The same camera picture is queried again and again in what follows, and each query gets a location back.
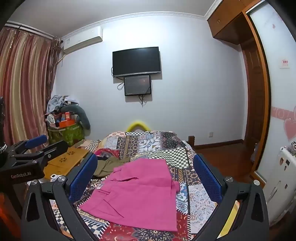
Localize white air conditioner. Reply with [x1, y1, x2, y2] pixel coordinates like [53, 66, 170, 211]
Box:
[61, 26, 103, 55]

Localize wooden overhead cabinet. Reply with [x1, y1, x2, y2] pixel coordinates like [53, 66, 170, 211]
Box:
[207, 0, 250, 45]

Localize patchwork blanket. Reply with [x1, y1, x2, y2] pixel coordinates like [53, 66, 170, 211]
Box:
[50, 131, 241, 241]

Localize red orange cloth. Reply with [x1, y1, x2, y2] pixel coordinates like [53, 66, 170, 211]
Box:
[0, 192, 25, 234]

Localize pink pants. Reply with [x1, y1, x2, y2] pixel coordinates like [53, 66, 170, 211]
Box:
[79, 159, 181, 232]

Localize pink heart wall stickers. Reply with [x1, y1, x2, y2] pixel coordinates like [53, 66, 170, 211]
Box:
[272, 106, 296, 142]

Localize striped pink curtain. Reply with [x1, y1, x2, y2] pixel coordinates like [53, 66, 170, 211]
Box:
[0, 22, 61, 149]

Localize frosted sliding wardrobe door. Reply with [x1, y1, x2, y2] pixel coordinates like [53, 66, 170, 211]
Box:
[245, 0, 296, 186]

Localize black wall television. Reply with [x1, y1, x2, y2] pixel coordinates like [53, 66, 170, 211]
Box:
[112, 47, 162, 77]

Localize white appliance with stickers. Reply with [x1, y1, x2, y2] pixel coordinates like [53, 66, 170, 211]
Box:
[262, 145, 296, 227]

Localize yellow ring pillow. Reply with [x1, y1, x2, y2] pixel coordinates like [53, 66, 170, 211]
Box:
[127, 120, 151, 132]

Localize olive pants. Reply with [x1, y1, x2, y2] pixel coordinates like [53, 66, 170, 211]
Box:
[92, 156, 131, 179]

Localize wooden folding table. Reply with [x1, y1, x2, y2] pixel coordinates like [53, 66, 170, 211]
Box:
[43, 147, 90, 180]

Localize orange box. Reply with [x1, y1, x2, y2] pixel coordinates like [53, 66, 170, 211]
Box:
[59, 119, 76, 128]

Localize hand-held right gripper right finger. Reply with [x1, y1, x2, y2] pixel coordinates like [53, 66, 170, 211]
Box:
[192, 153, 270, 241]

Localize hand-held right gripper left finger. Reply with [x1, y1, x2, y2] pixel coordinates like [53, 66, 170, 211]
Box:
[21, 153, 102, 241]

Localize yellow bedsheet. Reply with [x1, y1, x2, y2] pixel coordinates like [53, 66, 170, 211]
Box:
[217, 200, 241, 240]

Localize white curtain rail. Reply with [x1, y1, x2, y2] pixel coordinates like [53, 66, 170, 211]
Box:
[4, 20, 59, 40]

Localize small black monitor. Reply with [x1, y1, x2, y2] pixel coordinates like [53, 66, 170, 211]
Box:
[124, 75, 152, 96]

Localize pile of pale clothes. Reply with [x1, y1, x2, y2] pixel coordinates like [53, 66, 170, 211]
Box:
[47, 95, 79, 114]

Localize wooden door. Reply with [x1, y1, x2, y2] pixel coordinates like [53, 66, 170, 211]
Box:
[242, 38, 266, 163]

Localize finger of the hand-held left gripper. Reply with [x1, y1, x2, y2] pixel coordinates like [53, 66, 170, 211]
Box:
[7, 135, 48, 155]
[32, 140, 69, 165]

